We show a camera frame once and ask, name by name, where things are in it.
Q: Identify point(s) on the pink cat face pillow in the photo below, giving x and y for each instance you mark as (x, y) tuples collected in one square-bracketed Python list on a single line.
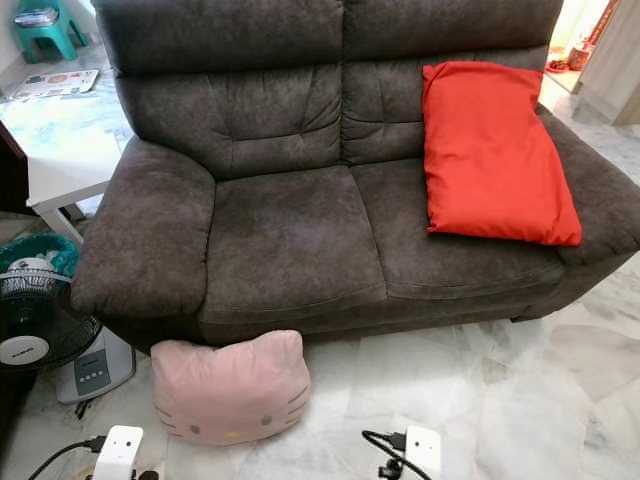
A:
[(225, 395)]

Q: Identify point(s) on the dark brown fabric sofa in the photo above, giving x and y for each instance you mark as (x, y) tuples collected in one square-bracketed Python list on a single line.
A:
[(280, 230)]

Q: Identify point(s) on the red rectangular pillow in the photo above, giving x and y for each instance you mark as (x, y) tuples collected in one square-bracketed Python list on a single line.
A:
[(490, 160)]

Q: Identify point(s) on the patterned floor mat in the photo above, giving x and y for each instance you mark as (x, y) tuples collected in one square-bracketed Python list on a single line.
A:
[(55, 84)]

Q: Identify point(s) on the black electric fan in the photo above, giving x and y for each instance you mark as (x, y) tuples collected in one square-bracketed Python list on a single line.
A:
[(40, 320)]

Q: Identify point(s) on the teal plastic basket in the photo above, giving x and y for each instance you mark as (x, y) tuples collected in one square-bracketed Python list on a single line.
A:
[(60, 250)]

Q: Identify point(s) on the dark wooden cabinet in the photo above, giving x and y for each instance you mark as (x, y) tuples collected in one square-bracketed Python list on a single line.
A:
[(10, 170)]

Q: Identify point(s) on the white side table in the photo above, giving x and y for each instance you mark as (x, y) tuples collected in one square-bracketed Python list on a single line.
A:
[(70, 180)]

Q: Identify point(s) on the red doorway ornament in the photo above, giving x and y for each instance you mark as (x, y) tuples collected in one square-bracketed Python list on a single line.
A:
[(580, 52)]

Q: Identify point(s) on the teal plastic stool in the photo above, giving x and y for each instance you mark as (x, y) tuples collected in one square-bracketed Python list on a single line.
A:
[(50, 40)]

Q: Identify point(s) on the grey folded bundle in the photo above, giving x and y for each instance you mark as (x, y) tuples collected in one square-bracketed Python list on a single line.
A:
[(37, 16)]

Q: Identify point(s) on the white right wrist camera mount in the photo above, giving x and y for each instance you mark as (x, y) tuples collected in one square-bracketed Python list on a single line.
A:
[(423, 450)]

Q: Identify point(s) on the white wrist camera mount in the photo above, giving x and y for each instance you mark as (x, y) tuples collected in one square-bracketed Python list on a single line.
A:
[(120, 450), (423, 450)]

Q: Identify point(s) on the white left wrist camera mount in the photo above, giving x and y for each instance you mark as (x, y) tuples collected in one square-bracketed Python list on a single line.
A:
[(120, 450)]

